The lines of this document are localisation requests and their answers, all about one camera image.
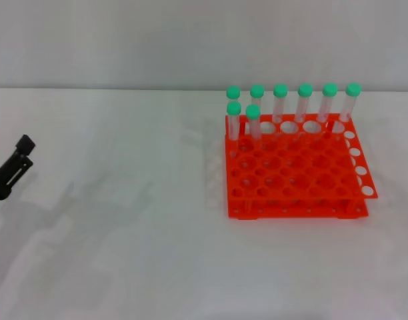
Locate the orange plastic test tube rack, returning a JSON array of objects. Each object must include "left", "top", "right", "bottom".
[{"left": 224, "top": 113, "right": 380, "bottom": 221}]

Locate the clear test tube green cap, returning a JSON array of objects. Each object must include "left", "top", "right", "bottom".
[
  {"left": 226, "top": 85, "right": 242, "bottom": 105},
  {"left": 315, "top": 83, "right": 339, "bottom": 123},
  {"left": 226, "top": 101, "right": 243, "bottom": 157},
  {"left": 271, "top": 83, "right": 289, "bottom": 123},
  {"left": 249, "top": 84, "right": 265, "bottom": 107},
  {"left": 293, "top": 83, "right": 314, "bottom": 123},
  {"left": 338, "top": 82, "right": 363, "bottom": 123},
  {"left": 245, "top": 104, "right": 262, "bottom": 149}
]

